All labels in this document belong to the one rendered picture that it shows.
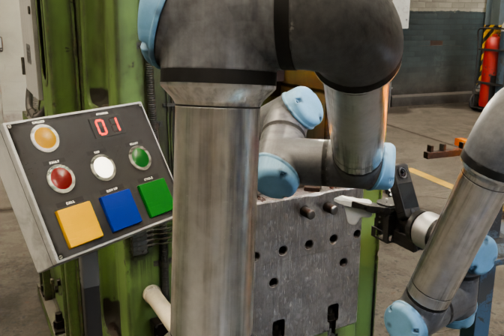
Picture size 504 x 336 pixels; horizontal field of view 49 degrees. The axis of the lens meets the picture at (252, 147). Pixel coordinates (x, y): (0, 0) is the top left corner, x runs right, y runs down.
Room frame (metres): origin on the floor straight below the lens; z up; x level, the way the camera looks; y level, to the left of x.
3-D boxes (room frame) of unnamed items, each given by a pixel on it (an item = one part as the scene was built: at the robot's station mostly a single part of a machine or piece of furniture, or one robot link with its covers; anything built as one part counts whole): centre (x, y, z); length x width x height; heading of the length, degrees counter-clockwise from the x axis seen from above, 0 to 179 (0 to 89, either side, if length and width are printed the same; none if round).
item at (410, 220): (1.11, -0.32, 0.97); 0.12 x 0.08 x 0.09; 28
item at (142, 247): (1.42, 0.30, 0.80); 0.06 x 0.03 x 0.14; 118
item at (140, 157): (1.18, 0.25, 1.09); 0.05 x 0.03 x 0.04; 118
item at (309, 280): (1.71, -0.03, 0.69); 0.56 x 0.38 x 0.45; 28
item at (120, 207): (1.07, 0.27, 1.01); 0.07 x 0.05 x 0.07; 143
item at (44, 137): (1.05, 0.40, 1.16); 0.05 x 0.03 x 0.04; 118
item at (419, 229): (1.04, -0.36, 0.98); 0.08 x 0.05 x 0.08; 118
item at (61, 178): (1.02, 0.37, 1.09); 0.05 x 0.03 x 0.04; 118
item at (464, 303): (0.96, -0.38, 0.88); 0.11 x 0.08 x 0.11; 130
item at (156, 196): (1.15, 0.21, 1.01); 0.07 x 0.05 x 0.07; 143
